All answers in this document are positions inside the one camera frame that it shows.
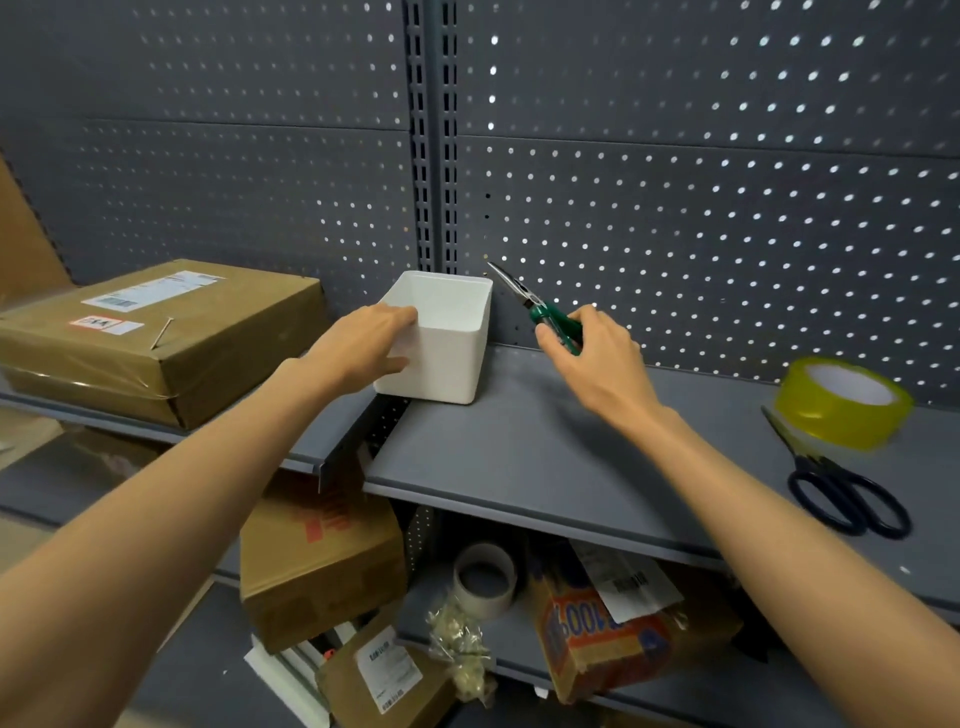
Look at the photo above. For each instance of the person's right hand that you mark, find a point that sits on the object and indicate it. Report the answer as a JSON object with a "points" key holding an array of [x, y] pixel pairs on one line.
{"points": [[607, 367]]}

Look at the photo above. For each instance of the person's left hand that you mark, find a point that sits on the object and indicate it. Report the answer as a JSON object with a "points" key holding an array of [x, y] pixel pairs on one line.
{"points": [[360, 352]]}

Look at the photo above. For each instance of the white plastic bin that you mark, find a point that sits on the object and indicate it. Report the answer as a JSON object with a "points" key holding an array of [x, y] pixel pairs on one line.
{"points": [[450, 352]]}

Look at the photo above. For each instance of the brown cardboard box white labels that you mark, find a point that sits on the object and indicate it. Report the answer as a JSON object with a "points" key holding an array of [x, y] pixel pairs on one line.
{"points": [[225, 330]]}

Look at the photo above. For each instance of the metal nail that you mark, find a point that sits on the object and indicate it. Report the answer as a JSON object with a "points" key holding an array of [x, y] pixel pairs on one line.
{"points": [[162, 334]]}

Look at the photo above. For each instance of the yellow tape roll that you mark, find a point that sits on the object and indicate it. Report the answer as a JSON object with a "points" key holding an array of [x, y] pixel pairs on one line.
{"points": [[832, 424]]}

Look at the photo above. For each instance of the person's right forearm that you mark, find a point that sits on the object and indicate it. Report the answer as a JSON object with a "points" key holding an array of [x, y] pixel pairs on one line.
{"points": [[787, 555]]}

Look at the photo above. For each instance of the person's left forearm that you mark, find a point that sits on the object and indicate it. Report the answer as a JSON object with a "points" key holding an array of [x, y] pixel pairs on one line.
{"points": [[150, 540]]}

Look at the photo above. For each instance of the cardboard box red lettering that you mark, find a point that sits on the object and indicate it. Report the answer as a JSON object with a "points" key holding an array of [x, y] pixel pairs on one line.
{"points": [[322, 570]]}

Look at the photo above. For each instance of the white tape roll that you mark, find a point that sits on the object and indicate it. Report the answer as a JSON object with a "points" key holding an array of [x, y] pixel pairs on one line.
{"points": [[487, 609]]}

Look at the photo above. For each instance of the cardboard box red blue print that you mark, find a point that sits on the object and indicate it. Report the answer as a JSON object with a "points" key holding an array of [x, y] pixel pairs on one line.
{"points": [[600, 645]]}

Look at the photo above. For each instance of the cardboard box barcode label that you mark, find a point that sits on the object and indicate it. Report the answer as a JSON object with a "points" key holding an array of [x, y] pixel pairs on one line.
{"points": [[337, 682]]}

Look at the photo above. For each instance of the grey perforated back panel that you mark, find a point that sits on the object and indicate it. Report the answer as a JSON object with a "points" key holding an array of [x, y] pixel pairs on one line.
{"points": [[712, 225], [225, 150]]}

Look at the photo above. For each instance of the black scissors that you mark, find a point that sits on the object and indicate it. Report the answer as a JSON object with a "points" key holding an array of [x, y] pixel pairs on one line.
{"points": [[811, 463]]}

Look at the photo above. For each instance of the crumpled clear plastic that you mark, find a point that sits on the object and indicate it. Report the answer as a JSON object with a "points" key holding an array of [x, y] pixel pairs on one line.
{"points": [[465, 660]]}

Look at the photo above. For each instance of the white flat strips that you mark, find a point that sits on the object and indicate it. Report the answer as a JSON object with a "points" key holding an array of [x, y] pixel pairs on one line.
{"points": [[285, 682]]}

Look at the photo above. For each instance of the brown wooden panel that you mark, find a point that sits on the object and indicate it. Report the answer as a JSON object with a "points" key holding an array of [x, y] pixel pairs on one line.
{"points": [[22, 247]]}

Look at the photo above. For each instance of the grey slotted upright post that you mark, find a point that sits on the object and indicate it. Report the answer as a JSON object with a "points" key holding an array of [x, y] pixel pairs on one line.
{"points": [[430, 150]]}

